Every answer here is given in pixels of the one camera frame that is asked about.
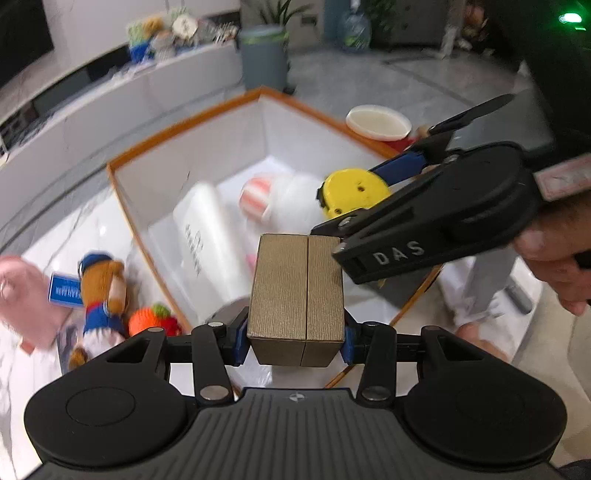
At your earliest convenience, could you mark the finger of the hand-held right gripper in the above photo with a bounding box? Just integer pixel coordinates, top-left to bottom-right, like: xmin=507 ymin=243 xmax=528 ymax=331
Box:
xmin=311 ymin=190 xmax=420 ymax=241
xmin=370 ymin=93 xmax=516 ymax=188

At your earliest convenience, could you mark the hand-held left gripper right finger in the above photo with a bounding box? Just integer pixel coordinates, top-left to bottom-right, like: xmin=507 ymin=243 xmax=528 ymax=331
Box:
xmin=341 ymin=318 xmax=491 ymax=404

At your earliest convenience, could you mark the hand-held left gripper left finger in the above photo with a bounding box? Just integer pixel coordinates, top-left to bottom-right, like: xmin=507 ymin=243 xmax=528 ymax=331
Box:
xmin=93 ymin=308 xmax=253 ymax=404

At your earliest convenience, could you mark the yellow round toy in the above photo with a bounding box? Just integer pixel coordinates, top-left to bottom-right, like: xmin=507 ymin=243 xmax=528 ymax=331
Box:
xmin=315 ymin=168 xmax=393 ymax=221

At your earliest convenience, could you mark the white plush with striped ear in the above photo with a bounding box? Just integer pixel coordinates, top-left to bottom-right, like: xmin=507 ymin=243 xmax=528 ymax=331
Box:
xmin=238 ymin=172 xmax=327 ymax=236

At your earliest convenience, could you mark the brown cube box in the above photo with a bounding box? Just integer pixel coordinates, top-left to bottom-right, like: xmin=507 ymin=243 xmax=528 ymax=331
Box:
xmin=246 ymin=233 xmax=346 ymax=368

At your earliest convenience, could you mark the orange storage box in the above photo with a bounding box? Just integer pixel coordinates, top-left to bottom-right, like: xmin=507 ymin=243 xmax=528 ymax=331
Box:
xmin=106 ymin=85 xmax=447 ymax=389

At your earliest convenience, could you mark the white long case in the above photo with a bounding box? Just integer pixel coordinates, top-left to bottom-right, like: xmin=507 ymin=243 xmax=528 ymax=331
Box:
xmin=171 ymin=180 xmax=253 ymax=308

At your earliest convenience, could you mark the person's right hand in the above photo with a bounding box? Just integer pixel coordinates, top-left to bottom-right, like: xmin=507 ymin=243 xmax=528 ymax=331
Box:
xmin=512 ymin=198 xmax=591 ymax=318

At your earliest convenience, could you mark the white round lid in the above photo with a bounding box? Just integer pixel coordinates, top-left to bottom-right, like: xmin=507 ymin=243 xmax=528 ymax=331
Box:
xmin=345 ymin=104 xmax=413 ymax=153

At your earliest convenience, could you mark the person's leg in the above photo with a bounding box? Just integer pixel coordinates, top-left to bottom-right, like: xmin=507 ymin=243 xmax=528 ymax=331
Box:
xmin=441 ymin=254 xmax=520 ymax=366

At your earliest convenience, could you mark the orange crochet toy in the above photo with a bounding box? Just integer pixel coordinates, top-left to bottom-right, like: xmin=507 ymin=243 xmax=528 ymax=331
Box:
xmin=128 ymin=302 xmax=182 ymax=338

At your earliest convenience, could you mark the brown bear plush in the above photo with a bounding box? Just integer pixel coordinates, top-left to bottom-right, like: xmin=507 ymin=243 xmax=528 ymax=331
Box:
xmin=68 ymin=251 xmax=130 ymax=370

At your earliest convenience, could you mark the blue water jug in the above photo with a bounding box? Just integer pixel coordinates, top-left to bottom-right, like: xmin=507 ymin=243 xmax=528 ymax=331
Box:
xmin=339 ymin=4 xmax=374 ymax=49

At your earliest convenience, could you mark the dark printed box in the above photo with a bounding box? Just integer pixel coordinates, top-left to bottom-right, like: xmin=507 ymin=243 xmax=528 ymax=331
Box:
xmin=55 ymin=323 xmax=86 ymax=366

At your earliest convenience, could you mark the grey trash bin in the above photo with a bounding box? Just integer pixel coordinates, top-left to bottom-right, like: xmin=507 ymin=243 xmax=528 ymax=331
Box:
xmin=237 ymin=25 xmax=291 ymax=93

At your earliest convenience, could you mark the blue tag card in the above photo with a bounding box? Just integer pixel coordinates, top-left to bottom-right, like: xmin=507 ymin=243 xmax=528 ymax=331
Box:
xmin=48 ymin=272 xmax=84 ymax=308

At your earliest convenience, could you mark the long-leaf potted plant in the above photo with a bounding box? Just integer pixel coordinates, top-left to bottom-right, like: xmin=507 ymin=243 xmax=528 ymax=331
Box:
xmin=257 ymin=0 xmax=311 ymax=27

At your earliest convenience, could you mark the pink backpack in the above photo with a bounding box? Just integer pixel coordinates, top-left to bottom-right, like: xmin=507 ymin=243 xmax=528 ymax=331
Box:
xmin=0 ymin=256 xmax=75 ymax=350

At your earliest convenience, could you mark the round white fan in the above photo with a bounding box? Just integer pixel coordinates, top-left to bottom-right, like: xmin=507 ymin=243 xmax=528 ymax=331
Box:
xmin=171 ymin=12 xmax=201 ymax=47

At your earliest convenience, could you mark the stone mill ornament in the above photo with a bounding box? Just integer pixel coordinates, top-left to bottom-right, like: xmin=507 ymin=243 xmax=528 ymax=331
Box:
xmin=150 ymin=30 xmax=179 ymax=59

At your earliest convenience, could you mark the marble television console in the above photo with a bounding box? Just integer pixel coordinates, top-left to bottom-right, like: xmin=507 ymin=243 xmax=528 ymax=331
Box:
xmin=0 ymin=44 xmax=246 ymax=197

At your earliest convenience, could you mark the flower painting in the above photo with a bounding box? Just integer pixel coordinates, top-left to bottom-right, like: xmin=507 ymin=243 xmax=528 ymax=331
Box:
xmin=126 ymin=18 xmax=156 ymax=64

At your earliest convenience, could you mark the black television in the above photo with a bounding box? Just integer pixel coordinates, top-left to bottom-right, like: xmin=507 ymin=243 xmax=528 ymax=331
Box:
xmin=0 ymin=0 xmax=55 ymax=89

